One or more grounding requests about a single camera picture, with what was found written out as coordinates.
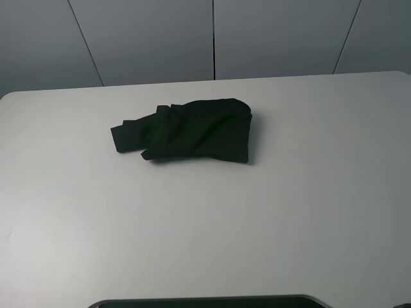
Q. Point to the black printed t-shirt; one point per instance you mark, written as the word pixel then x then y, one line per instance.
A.
pixel 217 128

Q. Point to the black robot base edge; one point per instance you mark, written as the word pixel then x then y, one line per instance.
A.
pixel 208 302

